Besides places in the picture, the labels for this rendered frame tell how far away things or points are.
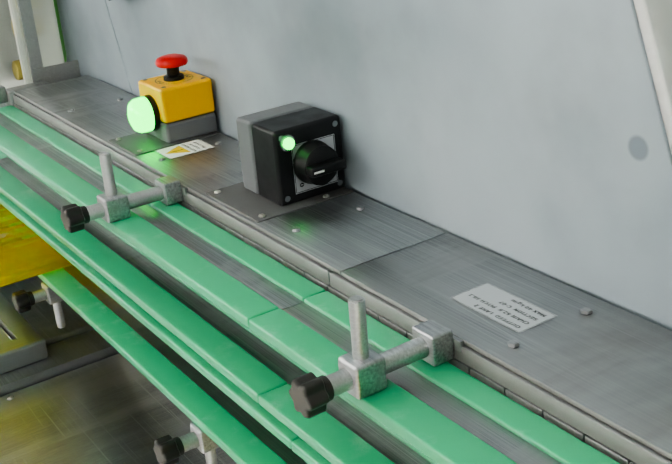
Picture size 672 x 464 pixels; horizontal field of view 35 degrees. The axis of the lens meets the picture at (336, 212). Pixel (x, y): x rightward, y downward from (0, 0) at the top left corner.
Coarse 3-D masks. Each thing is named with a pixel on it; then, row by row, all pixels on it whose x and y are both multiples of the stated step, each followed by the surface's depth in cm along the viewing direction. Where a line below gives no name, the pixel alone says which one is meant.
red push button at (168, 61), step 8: (160, 56) 130; (168, 56) 129; (176, 56) 129; (184, 56) 130; (160, 64) 128; (168, 64) 128; (176, 64) 128; (184, 64) 129; (168, 72) 130; (176, 72) 130
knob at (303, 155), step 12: (312, 144) 105; (324, 144) 105; (300, 156) 104; (312, 156) 104; (324, 156) 105; (336, 156) 105; (300, 168) 104; (312, 168) 103; (324, 168) 103; (336, 168) 104; (312, 180) 105; (324, 180) 105
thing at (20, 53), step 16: (0, 0) 177; (16, 0) 164; (0, 16) 178; (16, 16) 164; (0, 32) 179; (16, 32) 164; (0, 48) 180; (16, 48) 181; (0, 64) 180; (0, 80) 180; (16, 80) 180
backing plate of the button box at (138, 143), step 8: (128, 136) 133; (136, 136) 133; (144, 136) 133; (152, 136) 132; (200, 136) 131; (208, 136) 131; (120, 144) 130; (128, 144) 130; (136, 144) 130; (144, 144) 130; (152, 144) 129; (160, 144) 129; (168, 144) 129; (176, 144) 129; (136, 152) 127; (144, 152) 127
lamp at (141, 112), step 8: (144, 96) 129; (128, 104) 129; (136, 104) 128; (144, 104) 128; (152, 104) 128; (128, 112) 129; (136, 112) 128; (144, 112) 128; (152, 112) 128; (136, 120) 128; (144, 120) 128; (152, 120) 128; (136, 128) 129; (144, 128) 128; (152, 128) 129
